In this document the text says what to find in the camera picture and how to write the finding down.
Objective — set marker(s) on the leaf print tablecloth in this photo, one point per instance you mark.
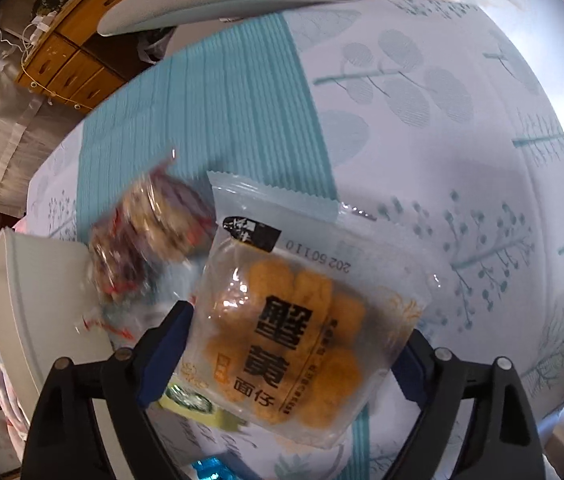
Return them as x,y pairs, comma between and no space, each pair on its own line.
436,135

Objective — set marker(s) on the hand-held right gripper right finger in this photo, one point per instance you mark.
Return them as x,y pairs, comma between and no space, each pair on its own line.
408,372

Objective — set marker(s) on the clear packet yellow cakes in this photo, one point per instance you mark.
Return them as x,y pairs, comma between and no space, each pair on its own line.
292,330

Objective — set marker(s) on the wooden desk with drawers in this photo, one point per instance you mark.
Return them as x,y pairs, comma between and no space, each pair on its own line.
87,45

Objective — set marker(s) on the dark bar packet red edges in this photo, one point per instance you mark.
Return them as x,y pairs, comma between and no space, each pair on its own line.
152,230

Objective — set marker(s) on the white lace furniture cover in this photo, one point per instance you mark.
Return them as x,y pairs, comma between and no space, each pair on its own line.
7,135

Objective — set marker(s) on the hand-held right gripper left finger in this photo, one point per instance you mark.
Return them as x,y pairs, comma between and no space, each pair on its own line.
164,347

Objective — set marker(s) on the white plastic storage bin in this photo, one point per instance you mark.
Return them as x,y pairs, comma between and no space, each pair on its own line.
37,300

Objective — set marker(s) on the shiny blue snack packet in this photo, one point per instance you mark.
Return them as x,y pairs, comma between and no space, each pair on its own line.
214,469

